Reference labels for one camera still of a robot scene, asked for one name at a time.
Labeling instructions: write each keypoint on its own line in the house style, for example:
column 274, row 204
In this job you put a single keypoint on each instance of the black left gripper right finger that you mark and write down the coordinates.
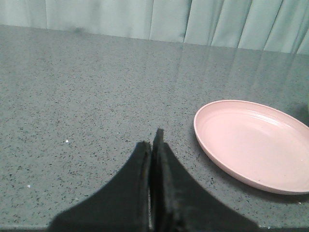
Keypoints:
column 180, row 204

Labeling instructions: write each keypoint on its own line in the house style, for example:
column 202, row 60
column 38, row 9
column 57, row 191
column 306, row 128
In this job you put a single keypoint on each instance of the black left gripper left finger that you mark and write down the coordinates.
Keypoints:
column 120, row 206

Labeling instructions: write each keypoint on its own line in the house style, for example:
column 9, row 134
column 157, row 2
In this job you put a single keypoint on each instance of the pink plate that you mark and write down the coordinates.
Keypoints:
column 256, row 144

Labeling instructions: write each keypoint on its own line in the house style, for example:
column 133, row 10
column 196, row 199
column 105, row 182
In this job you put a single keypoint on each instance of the green bowl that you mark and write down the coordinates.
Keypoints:
column 305, row 109

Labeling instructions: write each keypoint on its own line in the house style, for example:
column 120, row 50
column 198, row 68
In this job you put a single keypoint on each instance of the white curtain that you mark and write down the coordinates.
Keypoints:
column 271, row 25

